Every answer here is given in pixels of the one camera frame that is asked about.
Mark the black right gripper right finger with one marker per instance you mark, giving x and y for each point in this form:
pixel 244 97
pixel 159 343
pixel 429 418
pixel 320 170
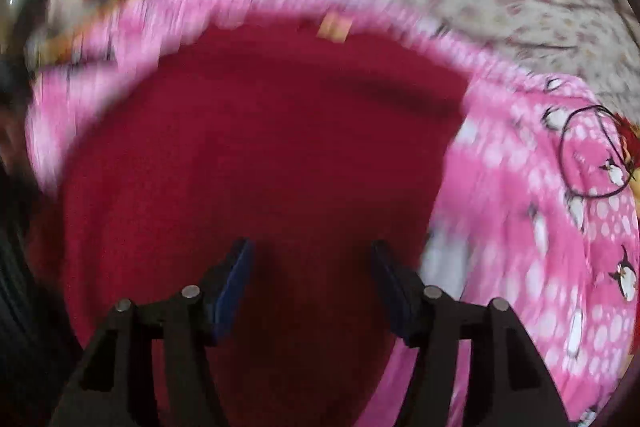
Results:
pixel 508 383

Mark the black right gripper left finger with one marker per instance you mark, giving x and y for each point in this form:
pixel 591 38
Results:
pixel 113 384

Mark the dark red fleece garment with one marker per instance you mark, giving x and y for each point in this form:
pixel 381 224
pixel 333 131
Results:
pixel 311 149

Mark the pink penguin print blanket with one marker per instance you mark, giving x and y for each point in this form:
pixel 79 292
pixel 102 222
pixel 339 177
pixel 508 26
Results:
pixel 534 206

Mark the red yellow cartoon cloth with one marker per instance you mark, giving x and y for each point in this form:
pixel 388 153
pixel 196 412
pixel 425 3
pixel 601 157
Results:
pixel 630 140

